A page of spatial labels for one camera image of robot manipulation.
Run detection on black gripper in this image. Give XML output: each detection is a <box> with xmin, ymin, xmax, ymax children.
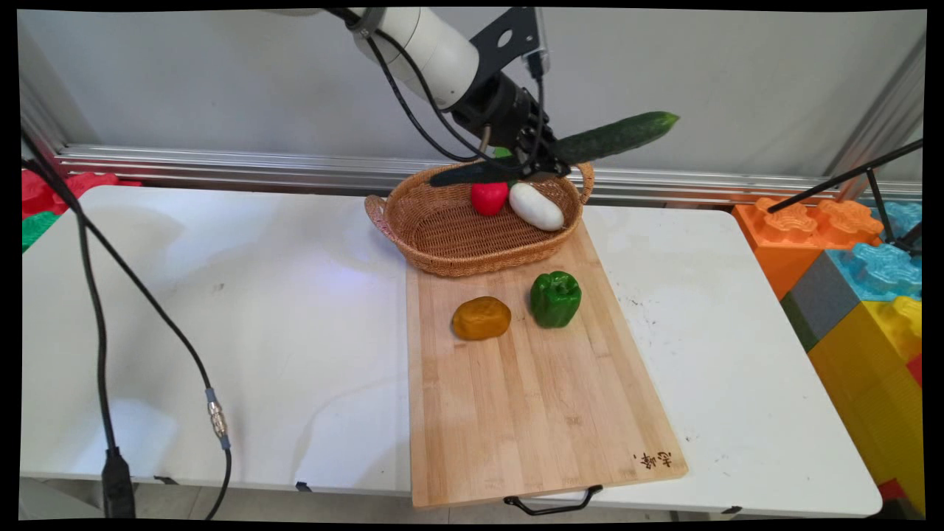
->
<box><xmin>451</xmin><ymin>69</ymin><xmax>573</xmax><ymax>184</ymax></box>

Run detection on dark green cucumber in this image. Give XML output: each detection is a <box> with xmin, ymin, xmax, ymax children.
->
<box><xmin>429</xmin><ymin>111</ymin><xmax>681</xmax><ymax>187</ymax></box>

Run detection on white eggplant toy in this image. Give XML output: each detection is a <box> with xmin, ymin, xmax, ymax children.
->
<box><xmin>509</xmin><ymin>181</ymin><xmax>566</xmax><ymax>232</ymax></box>

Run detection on woven wicker basket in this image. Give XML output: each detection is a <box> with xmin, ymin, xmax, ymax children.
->
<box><xmin>365</xmin><ymin>158</ymin><xmax>596</xmax><ymax>279</ymax></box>

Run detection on green bell pepper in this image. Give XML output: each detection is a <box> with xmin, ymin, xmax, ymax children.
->
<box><xmin>530</xmin><ymin>271</ymin><xmax>583</xmax><ymax>329</ymax></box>

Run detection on orange-brown potato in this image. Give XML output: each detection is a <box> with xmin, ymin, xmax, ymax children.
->
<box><xmin>452</xmin><ymin>296</ymin><xmax>513</xmax><ymax>341</ymax></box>

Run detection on orange big building block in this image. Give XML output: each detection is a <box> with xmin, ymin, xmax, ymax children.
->
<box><xmin>732</xmin><ymin>197</ymin><xmax>884</xmax><ymax>302</ymax></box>

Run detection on grey big building block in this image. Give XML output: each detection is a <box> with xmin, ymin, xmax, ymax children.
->
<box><xmin>780</xmin><ymin>251</ymin><xmax>861</xmax><ymax>353</ymax></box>

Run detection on black tripod stand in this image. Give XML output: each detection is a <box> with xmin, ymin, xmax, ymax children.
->
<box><xmin>766</xmin><ymin>139</ymin><xmax>924</xmax><ymax>258</ymax></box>

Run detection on blue big building block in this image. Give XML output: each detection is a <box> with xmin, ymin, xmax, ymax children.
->
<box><xmin>825</xmin><ymin>201</ymin><xmax>923</xmax><ymax>304</ymax></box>

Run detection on yellow big building block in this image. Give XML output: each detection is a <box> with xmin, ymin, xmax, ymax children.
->
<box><xmin>808</xmin><ymin>296</ymin><xmax>926</xmax><ymax>517</ymax></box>

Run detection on green building block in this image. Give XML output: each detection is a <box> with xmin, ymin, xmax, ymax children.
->
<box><xmin>21</xmin><ymin>210</ymin><xmax>61</xmax><ymax>253</ymax></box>

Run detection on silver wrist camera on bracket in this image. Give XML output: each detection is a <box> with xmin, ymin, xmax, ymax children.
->
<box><xmin>471</xmin><ymin>7</ymin><xmax>552</xmax><ymax>80</ymax></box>

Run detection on wooden cutting board with handle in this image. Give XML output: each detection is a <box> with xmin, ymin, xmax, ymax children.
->
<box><xmin>406</xmin><ymin>218</ymin><xmax>690</xmax><ymax>516</ymax></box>

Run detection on aluminium rail along wall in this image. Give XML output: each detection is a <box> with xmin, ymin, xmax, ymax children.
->
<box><xmin>55</xmin><ymin>143</ymin><xmax>923</xmax><ymax>208</ymax></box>

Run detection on black cable with metal connector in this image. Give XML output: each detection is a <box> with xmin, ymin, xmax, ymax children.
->
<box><xmin>21</xmin><ymin>129</ymin><xmax>234</xmax><ymax>521</ymax></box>

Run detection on black cable with thick plug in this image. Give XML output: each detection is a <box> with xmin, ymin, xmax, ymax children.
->
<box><xmin>21</xmin><ymin>156</ymin><xmax>138</xmax><ymax>520</ymax></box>

